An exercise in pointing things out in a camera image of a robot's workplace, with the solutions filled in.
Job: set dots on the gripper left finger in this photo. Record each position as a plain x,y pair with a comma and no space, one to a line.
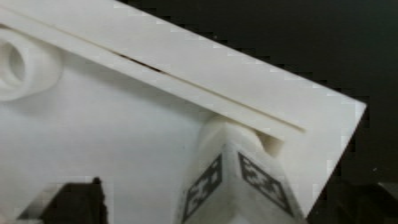
68,204

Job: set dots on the white square tabletop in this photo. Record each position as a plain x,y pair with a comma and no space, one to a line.
114,83

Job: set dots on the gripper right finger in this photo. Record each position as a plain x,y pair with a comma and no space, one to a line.
356,202

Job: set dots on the white table leg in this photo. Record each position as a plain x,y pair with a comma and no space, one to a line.
235,191

